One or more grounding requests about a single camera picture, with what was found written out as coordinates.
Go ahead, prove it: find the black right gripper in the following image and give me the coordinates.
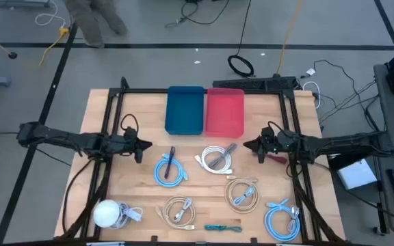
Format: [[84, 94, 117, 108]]
[[244, 126, 277, 164]]

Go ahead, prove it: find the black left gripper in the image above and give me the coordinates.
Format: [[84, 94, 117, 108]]
[[122, 126, 153, 164]]

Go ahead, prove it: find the dark blue pen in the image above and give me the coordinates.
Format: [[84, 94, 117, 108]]
[[163, 146, 176, 180]]

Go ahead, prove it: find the grey short cable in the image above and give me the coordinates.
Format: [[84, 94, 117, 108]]
[[207, 142, 238, 169]]

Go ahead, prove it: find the light blue cable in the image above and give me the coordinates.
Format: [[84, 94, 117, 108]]
[[153, 153, 189, 188], [263, 197, 302, 243]]

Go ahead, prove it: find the beige cable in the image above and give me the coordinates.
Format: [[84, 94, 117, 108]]
[[224, 175, 261, 215], [155, 195, 197, 230]]

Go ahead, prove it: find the silver short cable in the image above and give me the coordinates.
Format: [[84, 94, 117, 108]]
[[287, 204, 301, 234], [173, 197, 194, 220]]

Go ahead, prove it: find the teal braided cable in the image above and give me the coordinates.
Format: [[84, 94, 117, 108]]
[[204, 223, 243, 234]]

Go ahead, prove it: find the red translucent plastic bin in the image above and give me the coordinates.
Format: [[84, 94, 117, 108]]
[[205, 87, 246, 139]]

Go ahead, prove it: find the blue plastic bin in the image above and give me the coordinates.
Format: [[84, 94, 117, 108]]
[[164, 85, 205, 136]]

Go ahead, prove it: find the black perforated box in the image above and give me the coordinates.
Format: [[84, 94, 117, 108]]
[[212, 79, 267, 92], [265, 75, 297, 92]]

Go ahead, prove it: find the white dome lamp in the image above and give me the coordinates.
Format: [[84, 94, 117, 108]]
[[92, 200, 122, 229]]

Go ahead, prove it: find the white flat box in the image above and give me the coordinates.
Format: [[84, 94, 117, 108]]
[[336, 159, 378, 191]]

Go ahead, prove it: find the person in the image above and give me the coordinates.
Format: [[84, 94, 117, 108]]
[[65, 0, 129, 49]]

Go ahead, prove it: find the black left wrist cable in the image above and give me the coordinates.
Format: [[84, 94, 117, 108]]
[[119, 113, 140, 133]]

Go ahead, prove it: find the black aluminium table frame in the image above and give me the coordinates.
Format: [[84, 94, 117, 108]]
[[55, 77, 348, 246]]

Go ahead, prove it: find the white cable with adapter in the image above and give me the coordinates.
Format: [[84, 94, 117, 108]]
[[114, 201, 144, 229]]

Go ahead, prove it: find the white looped cable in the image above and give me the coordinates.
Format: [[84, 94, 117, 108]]
[[301, 81, 321, 109]]

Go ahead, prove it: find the black coiled floor cable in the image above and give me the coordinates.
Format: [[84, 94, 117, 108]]
[[226, 0, 255, 78]]

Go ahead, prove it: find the yellow hanging cable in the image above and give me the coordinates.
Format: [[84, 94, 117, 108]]
[[276, 0, 303, 77]]

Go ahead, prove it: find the black tangled floor cable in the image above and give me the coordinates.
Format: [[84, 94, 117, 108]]
[[165, 0, 231, 29]]

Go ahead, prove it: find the yellow extension cord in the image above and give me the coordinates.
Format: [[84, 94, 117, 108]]
[[0, 26, 70, 68]]

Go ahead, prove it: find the white floor cable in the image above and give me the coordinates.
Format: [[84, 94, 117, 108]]
[[34, 0, 67, 28]]

